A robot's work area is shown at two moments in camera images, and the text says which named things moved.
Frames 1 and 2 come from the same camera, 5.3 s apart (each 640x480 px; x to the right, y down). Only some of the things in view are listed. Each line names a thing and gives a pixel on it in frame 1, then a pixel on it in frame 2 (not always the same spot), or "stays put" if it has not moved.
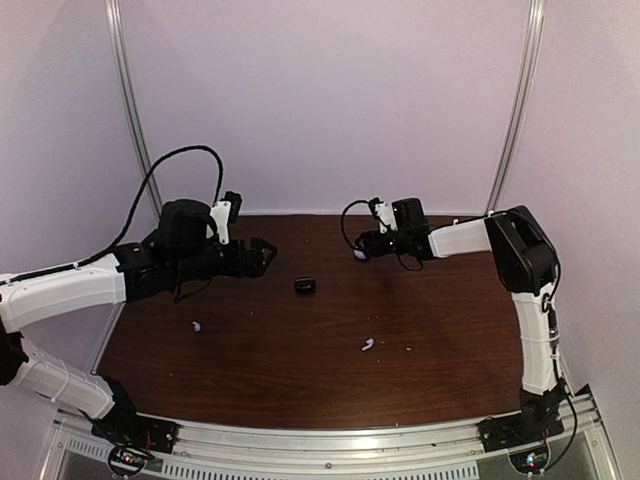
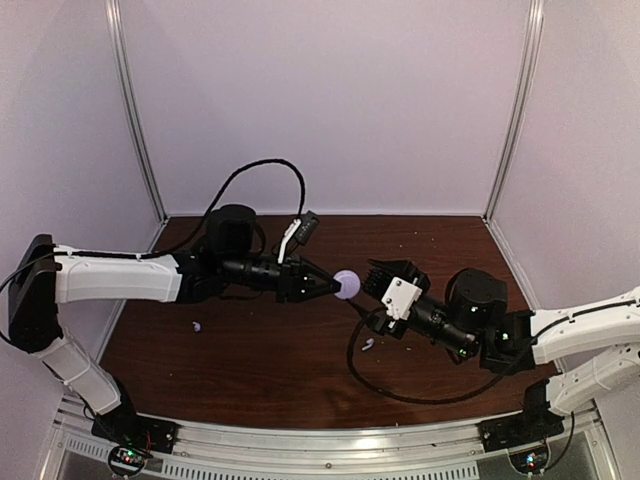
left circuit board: (126, 461) stays put
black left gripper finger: (268, 254) to (323, 289)
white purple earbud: (370, 342) stays put
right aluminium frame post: (535, 27) stays put
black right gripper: (374, 247) to (404, 270)
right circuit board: (529, 462) stays put
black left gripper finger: (263, 244) to (314, 271)
